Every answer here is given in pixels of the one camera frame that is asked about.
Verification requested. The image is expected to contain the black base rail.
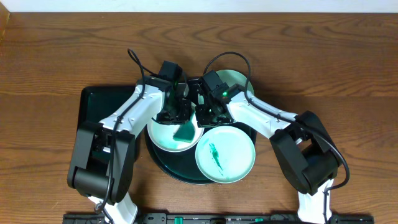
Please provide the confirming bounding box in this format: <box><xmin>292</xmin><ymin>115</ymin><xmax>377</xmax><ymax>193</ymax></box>
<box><xmin>62</xmin><ymin>213</ymin><xmax>374</xmax><ymax>224</ymax></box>

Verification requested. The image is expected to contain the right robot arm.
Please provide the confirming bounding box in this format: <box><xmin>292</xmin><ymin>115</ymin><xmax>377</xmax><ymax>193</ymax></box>
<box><xmin>195</xmin><ymin>92</ymin><xmax>346</xmax><ymax>223</ymax></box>

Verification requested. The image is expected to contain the white plate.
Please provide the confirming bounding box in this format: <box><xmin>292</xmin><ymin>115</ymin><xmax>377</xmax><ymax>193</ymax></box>
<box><xmin>147</xmin><ymin>103</ymin><xmax>204</xmax><ymax>152</ymax></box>

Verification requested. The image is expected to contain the green scrubbing sponge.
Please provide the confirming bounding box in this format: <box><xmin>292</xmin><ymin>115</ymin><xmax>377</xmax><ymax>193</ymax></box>
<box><xmin>173</xmin><ymin>121</ymin><xmax>195</xmax><ymax>143</ymax></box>

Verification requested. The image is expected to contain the rectangular black tray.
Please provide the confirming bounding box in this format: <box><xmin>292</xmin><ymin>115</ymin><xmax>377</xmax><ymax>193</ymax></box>
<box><xmin>76</xmin><ymin>85</ymin><xmax>141</xmax><ymax>167</ymax></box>

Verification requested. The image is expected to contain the mint green plate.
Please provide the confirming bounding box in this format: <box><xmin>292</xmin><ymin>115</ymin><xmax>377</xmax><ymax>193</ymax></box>
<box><xmin>216</xmin><ymin>70</ymin><xmax>246</xmax><ymax>97</ymax></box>
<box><xmin>195</xmin><ymin>126</ymin><xmax>256</xmax><ymax>184</ymax></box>

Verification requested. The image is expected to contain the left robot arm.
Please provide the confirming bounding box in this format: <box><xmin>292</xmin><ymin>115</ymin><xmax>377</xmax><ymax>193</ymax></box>
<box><xmin>67</xmin><ymin>77</ymin><xmax>192</xmax><ymax>223</ymax></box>

